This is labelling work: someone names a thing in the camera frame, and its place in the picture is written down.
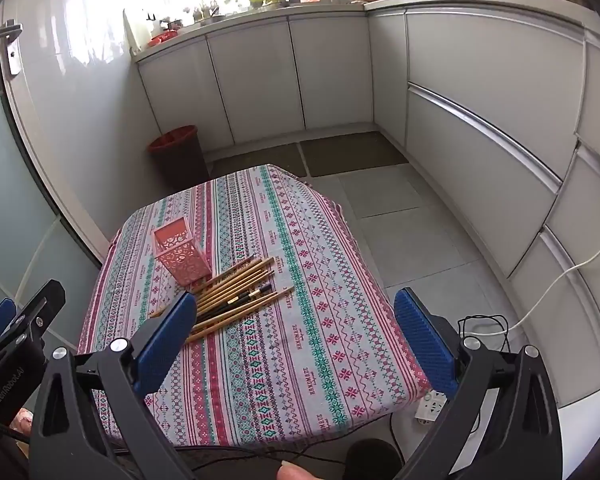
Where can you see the red bowl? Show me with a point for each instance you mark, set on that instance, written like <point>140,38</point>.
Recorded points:
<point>164,37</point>

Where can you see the pink perforated utensil holder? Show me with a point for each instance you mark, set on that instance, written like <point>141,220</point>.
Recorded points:
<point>180,255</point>

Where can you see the white power strip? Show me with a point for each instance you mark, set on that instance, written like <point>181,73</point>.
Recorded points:
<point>430,407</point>

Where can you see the black round object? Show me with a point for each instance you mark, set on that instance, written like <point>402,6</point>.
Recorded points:
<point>372,460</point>

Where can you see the white cabinet with doors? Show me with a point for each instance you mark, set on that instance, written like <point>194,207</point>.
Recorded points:
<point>260,75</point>

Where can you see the frosted glass sliding door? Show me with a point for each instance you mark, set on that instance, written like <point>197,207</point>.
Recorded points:
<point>10,210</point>

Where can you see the floral patterned clothing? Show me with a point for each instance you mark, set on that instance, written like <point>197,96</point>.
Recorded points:
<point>22,419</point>

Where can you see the black chopstick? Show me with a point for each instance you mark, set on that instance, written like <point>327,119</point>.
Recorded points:
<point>235,300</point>
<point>260,290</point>

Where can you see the dark olive floor mat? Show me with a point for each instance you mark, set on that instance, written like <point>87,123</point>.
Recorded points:
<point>352,152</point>
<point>260,160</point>

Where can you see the white kitchen countertop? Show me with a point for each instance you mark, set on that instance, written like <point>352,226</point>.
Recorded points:
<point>330,7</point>

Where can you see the brown trash bin red rim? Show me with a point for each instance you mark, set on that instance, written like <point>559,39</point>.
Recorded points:
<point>180,160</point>

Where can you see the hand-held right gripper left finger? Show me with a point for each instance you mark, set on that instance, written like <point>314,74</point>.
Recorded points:
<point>165,345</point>

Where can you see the pile of wooden chopsticks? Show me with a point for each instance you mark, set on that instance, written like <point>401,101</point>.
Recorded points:
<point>252,272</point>

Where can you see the patterned striped tablecloth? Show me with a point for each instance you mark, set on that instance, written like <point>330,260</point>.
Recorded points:
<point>280,360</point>

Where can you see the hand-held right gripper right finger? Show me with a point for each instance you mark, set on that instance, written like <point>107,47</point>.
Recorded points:
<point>425,340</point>

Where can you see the person's right hand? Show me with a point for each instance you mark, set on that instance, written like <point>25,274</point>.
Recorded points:
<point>294,474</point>

